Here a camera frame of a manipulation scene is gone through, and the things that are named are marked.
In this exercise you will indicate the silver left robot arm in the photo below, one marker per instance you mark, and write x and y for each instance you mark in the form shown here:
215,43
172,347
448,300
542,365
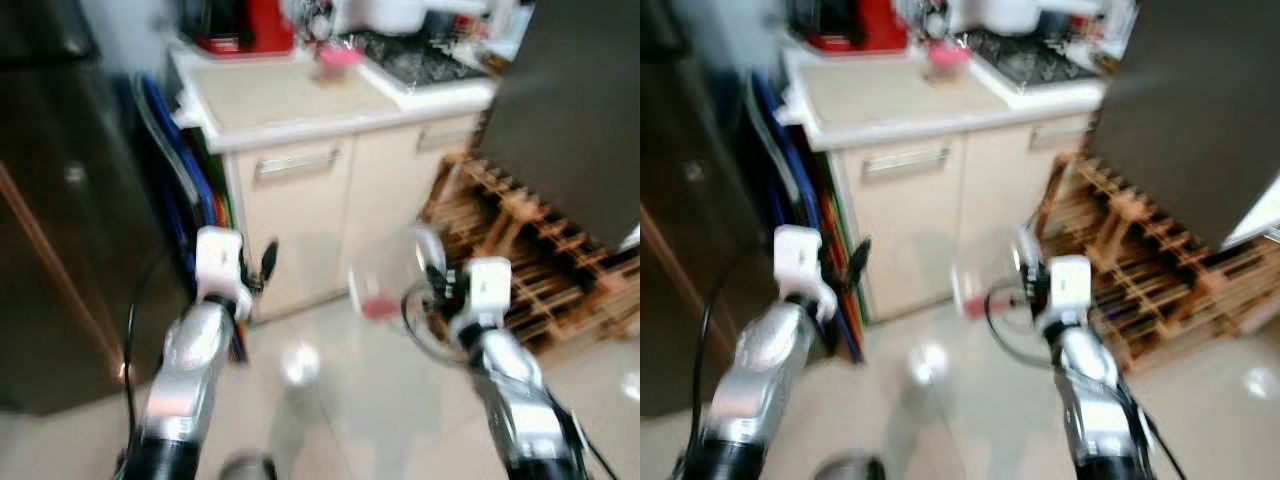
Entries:
190,370
765,370

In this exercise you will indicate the tall black glossy fridge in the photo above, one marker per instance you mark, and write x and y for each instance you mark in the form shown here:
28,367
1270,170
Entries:
80,200
690,200

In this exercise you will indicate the steel mini fridge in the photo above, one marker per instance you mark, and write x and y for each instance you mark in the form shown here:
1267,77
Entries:
1190,100
570,100

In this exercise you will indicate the beige kitchen cabinet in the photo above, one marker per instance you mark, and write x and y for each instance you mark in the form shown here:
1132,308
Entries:
910,230
300,230

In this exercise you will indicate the orange cutting board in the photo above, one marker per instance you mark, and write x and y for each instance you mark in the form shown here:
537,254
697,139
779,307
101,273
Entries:
225,210
842,215

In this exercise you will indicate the wooden wine rack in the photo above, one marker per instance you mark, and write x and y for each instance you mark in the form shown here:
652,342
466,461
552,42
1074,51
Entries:
520,230
1130,230

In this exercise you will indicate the green cutting board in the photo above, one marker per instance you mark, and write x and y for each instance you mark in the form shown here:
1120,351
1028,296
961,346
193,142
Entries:
820,170
205,165

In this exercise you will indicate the grey tray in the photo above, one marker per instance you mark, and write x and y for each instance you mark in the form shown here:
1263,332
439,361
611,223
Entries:
762,120
150,120

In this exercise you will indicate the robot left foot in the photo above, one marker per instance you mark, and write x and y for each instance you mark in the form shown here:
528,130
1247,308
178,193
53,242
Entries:
850,467
245,467

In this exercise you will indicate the pink lid food container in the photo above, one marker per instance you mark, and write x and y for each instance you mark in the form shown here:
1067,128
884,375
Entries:
340,58
948,58

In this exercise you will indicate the steel gas stove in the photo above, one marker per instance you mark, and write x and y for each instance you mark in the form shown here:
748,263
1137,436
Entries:
1030,60
420,65

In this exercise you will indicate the red coffee machine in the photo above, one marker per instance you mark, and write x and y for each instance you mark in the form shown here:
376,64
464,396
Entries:
865,25
255,25

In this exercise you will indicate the white cooking pot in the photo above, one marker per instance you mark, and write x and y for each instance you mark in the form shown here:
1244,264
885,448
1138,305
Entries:
1010,12
385,12

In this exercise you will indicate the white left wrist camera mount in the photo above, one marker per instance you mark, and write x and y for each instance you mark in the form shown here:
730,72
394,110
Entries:
800,265
220,265

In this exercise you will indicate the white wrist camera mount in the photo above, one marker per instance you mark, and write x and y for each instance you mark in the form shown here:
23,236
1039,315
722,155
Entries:
490,290
1068,290
220,265
800,265

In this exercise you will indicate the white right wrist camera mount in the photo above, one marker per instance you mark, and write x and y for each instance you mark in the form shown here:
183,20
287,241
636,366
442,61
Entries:
490,290
1068,290

